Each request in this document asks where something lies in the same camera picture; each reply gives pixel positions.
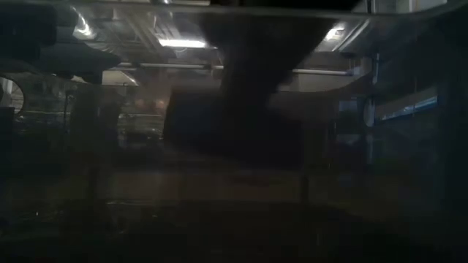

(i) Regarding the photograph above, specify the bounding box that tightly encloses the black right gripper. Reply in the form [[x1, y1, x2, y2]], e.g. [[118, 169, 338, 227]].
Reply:
[[163, 69, 305, 171]]

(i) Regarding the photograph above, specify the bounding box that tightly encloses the grey horizontal pipe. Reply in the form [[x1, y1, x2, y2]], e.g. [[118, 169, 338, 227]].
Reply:
[[109, 61, 354, 77]]

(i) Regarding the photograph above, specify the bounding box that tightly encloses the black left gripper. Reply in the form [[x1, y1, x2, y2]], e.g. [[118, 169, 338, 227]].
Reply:
[[36, 39, 122, 85]]

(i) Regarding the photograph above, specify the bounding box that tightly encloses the grey translucent plastic bin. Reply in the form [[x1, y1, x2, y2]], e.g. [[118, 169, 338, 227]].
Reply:
[[0, 0, 468, 263]]

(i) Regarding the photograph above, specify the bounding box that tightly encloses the translucent white cup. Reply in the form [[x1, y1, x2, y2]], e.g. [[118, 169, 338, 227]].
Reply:
[[69, 87, 125, 154]]

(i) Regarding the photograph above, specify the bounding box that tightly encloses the ceiling light panel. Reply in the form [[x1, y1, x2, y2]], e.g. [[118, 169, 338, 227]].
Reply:
[[159, 38, 207, 49], [323, 23, 348, 42]]

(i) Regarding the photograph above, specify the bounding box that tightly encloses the blue-edged shelf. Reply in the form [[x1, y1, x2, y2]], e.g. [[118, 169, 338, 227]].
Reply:
[[380, 95, 439, 121]]

